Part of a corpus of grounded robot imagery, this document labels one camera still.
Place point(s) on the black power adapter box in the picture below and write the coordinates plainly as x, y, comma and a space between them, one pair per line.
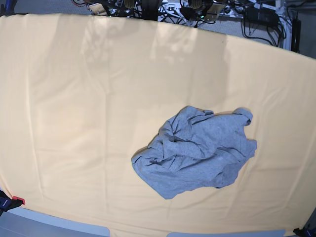
262, 16

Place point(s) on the yellow table cloth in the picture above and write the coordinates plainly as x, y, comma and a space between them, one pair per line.
80, 95

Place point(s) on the black clamp right corner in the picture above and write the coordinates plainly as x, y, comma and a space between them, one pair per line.
304, 232

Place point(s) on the grey t-shirt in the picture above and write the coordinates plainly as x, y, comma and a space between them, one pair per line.
195, 149

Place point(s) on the red black clamp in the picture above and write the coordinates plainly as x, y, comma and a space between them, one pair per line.
7, 203

